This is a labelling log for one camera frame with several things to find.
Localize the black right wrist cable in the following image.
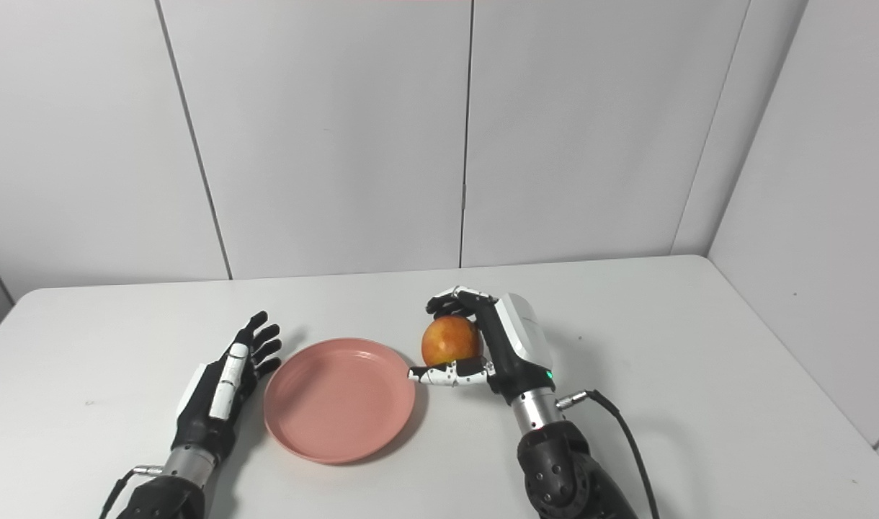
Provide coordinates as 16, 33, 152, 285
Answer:
556, 390, 661, 519

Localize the red yellow apple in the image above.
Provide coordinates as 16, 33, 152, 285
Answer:
421, 315, 483, 367

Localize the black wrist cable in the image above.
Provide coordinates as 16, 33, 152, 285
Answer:
97, 466, 164, 519
556, 390, 661, 519

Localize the pink round plate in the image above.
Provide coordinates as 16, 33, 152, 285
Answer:
263, 338, 416, 464

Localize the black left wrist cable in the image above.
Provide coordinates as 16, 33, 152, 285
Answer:
97, 466, 164, 519

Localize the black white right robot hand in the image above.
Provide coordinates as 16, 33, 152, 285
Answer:
409, 286, 557, 404

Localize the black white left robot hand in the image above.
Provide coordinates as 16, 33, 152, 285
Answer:
171, 311, 282, 462

